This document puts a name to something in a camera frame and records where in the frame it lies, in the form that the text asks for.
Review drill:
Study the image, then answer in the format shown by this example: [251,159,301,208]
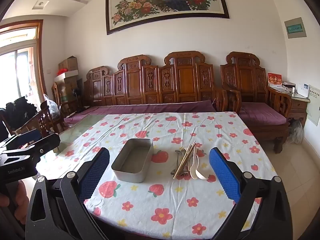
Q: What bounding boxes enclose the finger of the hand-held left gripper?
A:
[0,129,42,151]
[5,133,61,163]

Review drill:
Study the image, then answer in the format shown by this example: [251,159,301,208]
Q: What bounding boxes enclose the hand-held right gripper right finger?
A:
[209,147,293,240]

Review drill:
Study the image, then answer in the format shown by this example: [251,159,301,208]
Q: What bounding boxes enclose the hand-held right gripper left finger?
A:
[25,147,110,240]

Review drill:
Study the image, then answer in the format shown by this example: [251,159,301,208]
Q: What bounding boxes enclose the large cream plastic spoon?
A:
[194,149,209,180]

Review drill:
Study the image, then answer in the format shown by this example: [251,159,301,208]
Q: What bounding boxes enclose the slim cream plastic spoon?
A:
[190,149,200,180]

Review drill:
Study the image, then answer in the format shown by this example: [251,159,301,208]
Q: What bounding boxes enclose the rectangular metal tray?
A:
[111,138,154,183]

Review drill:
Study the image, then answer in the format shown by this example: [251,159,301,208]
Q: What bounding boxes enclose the light wooden chopstick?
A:
[174,144,191,179]
[176,142,196,178]

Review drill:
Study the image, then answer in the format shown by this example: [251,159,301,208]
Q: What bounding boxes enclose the brown wooden chopstick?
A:
[179,142,195,175]

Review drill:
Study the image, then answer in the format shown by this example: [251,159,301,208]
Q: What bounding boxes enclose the wire-handled steel fork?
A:
[180,149,188,173]

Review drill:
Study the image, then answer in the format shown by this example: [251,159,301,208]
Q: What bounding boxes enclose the steel spoon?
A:
[171,150,183,176]

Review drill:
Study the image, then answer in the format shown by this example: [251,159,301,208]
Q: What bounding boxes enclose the person's left hand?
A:
[0,180,30,225]

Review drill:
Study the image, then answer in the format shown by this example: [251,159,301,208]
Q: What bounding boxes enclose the carved dark wooden chair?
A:
[15,101,65,135]

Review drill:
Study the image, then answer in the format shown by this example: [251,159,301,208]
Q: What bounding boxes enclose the black clothes pile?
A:
[5,99,38,130]

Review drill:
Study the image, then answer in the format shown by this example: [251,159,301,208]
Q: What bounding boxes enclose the clear plastic bag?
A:
[44,94,60,118]

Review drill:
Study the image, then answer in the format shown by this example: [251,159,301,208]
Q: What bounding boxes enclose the slatted wooden chair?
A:
[51,82,78,114]

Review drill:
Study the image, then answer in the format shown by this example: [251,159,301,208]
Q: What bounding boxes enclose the stacked cardboard boxes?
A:
[59,79,83,105]

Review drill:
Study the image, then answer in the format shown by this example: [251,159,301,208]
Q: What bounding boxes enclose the floral strawberry tablecloth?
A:
[40,112,278,240]

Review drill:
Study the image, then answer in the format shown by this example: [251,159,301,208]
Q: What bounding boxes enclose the small black fan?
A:
[72,89,87,113]

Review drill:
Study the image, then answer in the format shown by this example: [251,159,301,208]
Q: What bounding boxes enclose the wood-framed sliding glass door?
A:
[0,20,48,110]

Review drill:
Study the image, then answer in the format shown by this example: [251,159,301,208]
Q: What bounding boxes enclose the white flat box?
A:
[54,71,80,83]

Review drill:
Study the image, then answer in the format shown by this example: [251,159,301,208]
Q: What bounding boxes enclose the purple armchair cushion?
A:
[239,102,287,125]

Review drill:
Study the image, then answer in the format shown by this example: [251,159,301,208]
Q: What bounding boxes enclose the brown cardboard box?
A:
[59,56,78,72]

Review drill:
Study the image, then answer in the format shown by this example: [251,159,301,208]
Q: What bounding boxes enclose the grey plastic bag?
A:
[287,120,304,144]

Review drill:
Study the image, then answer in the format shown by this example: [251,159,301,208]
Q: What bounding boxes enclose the purple bench cushion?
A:
[64,99,217,125]

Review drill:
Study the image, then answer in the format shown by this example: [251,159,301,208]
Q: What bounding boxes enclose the carved wooden armchair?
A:
[220,52,293,154]

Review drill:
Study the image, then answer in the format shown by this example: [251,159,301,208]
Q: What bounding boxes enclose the wooden side table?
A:
[287,94,310,130]

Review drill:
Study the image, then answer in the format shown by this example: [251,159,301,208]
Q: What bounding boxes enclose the carved wooden sofa bench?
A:
[82,51,228,113]

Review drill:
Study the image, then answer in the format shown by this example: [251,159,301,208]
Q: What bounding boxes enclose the red card on cabinet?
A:
[267,72,283,88]

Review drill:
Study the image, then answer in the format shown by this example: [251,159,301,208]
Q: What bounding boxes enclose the white box on side table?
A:
[281,82,296,93]

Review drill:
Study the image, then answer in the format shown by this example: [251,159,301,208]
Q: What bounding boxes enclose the white desk device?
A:
[295,83,310,98]

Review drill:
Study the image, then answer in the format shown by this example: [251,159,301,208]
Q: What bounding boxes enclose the framed peacock painting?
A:
[105,0,230,35]

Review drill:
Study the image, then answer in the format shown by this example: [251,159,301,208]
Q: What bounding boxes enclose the white wall panel door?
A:
[306,85,320,127]

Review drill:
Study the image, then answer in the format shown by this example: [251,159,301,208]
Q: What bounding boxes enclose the grey wall box green label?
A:
[284,17,307,39]

